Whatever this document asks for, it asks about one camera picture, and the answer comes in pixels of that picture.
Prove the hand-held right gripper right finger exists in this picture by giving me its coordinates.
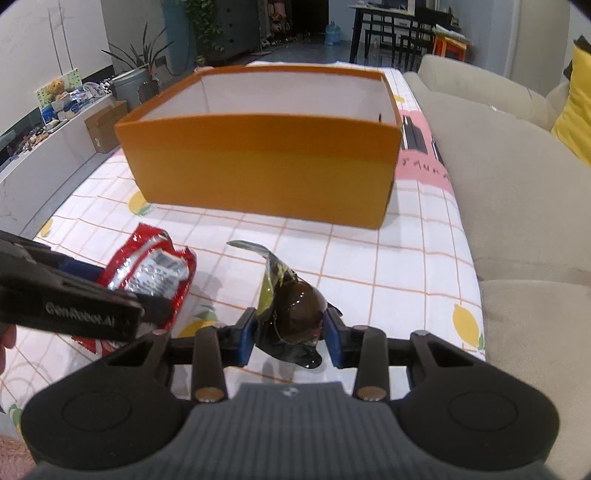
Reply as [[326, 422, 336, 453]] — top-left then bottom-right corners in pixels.
[[323, 308, 485, 400]]

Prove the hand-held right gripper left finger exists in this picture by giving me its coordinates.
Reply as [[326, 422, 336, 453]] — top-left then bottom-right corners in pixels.
[[104, 307, 258, 402]]

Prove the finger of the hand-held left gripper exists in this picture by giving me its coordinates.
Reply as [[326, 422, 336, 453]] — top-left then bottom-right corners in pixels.
[[137, 295, 175, 332], [0, 230, 108, 283]]

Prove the red snack packet white label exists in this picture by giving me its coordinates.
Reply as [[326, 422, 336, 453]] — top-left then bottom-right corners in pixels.
[[71, 222, 198, 356]]

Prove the dark packet with yellow print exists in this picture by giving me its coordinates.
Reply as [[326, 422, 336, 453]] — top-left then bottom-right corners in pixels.
[[226, 240, 343, 370]]

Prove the orange cardboard box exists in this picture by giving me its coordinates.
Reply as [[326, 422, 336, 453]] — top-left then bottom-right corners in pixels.
[[114, 65, 404, 230]]

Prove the person's left hand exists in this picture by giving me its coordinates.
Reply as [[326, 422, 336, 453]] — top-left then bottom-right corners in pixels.
[[0, 323, 18, 374]]

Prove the white low console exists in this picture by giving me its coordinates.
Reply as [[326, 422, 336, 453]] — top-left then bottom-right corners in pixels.
[[0, 90, 122, 238]]

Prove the brown cardboard box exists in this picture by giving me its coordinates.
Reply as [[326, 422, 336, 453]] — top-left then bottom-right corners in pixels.
[[84, 100, 129, 154]]

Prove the grey metal bucket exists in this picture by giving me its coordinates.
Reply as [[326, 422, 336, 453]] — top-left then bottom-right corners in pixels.
[[111, 68, 151, 112]]

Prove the long-leaf potted plant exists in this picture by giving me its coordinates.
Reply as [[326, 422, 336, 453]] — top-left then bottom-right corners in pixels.
[[100, 27, 175, 75]]

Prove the beige sofa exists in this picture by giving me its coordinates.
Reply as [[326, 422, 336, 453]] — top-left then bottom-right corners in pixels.
[[417, 54, 591, 480]]

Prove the teal column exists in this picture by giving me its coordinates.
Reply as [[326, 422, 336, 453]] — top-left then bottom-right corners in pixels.
[[161, 0, 193, 75]]

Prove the green climbing plant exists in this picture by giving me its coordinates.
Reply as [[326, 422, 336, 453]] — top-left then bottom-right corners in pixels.
[[185, 0, 227, 56]]

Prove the grey drawer cabinet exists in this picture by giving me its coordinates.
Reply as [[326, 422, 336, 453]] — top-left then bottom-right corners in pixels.
[[203, 0, 262, 57]]

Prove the black dining chair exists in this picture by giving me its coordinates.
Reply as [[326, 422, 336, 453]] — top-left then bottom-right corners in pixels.
[[365, 21, 399, 58], [399, 21, 435, 71]]

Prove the orange stool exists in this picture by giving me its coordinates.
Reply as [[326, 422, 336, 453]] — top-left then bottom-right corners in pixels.
[[433, 33, 474, 61]]

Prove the yellow pillow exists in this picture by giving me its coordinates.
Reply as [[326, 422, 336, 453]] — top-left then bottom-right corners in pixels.
[[551, 43, 591, 166]]

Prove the black dining table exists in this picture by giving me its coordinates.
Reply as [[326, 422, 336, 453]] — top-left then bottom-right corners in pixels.
[[348, 2, 460, 65]]

